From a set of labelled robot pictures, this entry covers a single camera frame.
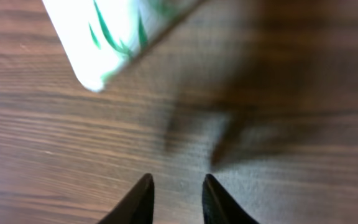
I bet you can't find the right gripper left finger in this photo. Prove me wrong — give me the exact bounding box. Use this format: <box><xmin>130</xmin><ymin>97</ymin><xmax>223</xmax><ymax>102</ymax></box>
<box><xmin>98</xmin><ymin>174</ymin><xmax>155</xmax><ymax>224</ymax></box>

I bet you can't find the white cream tube gold cap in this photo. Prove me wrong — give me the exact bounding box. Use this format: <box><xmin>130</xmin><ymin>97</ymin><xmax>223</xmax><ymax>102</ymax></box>
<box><xmin>43</xmin><ymin>0</ymin><xmax>202</xmax><ymax>93</ymax></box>

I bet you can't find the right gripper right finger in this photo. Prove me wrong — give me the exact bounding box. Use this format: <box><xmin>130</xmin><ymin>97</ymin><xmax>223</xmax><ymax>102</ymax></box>
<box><xmin>202</xmin><ymin>174</ymin><xmax>259</xmax><ymax>224</ymax></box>

